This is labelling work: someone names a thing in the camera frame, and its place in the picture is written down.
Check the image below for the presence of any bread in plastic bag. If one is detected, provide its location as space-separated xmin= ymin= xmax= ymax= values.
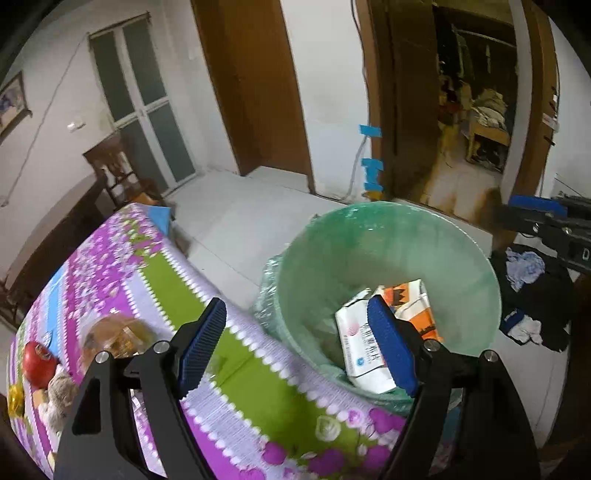
xmin=81 ymin=314 xmax=158 ymax=371

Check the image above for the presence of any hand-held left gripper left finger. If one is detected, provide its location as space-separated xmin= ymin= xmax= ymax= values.
xmin=53 ymin=298 xmax=227 ymax=480

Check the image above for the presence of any white medicine box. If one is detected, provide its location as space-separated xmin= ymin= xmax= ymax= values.
xmin=335 ymin=286 xmax=403 ymax=395

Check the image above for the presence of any closed wooden door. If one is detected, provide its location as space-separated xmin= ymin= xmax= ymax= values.
xmin=191 ymin=0 xmax=317 ymax=192

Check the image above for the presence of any frosted glass double door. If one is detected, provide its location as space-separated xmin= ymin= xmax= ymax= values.
xmin=89 ymin=16 xmax=198 ymax=195

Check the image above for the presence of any open dark wooden door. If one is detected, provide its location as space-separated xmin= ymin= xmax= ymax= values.
xmin=385 ymin=0 xmax=446 ymax=204

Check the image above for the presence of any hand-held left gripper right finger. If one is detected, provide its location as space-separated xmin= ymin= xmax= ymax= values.
xmin=367 ymin=295 xmax=541 ymax=480

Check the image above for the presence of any framed wall picture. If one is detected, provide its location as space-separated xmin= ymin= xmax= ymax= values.
xmin=0 ymin=71 xmax=31 ymax=144

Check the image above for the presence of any dark wooden chair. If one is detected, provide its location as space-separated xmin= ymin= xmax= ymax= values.
xmin=83 ymin=131 xmax=163 ymax=219

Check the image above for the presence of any pile of dark clothes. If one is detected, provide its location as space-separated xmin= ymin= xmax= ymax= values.
xmin=489 ymin=244 xmax=576 ymax=354

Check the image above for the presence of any green lined trash bin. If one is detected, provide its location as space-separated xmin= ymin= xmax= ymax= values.
xmin=254 ymin=202 xmax=502 ymax=416

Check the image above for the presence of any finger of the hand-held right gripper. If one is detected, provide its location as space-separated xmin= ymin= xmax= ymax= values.
xmin=492 ymin=195 xmax=568 ymax=236

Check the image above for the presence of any cluttered wooden bed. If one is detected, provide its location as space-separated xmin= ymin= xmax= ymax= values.
xmin=466 ymin=88 xmax=514 ymax=172

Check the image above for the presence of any white tissue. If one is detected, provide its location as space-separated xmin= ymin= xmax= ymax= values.
xmin=45 ymin=364 xmax=80 ymax=431

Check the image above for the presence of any orange printed packet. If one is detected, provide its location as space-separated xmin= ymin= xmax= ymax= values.
xmin=382 ymin=279 xmax=444 ymax=343

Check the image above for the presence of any red apple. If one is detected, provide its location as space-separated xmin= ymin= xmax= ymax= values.
xmin=23 ymin=340 xmax=61 ymax=387

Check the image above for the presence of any floral striped tablecloth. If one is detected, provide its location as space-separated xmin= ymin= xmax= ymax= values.
xmin=7 ymin=203 xmax=458 ymax=480

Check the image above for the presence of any yellow snack packet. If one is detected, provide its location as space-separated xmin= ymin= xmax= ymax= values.
xmin=7 ymin=385 xmax=27 ymax=418

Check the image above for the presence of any dark wooden table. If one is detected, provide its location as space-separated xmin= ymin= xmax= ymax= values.
xmin=0 ymin=178 xmax=110 ymax=324

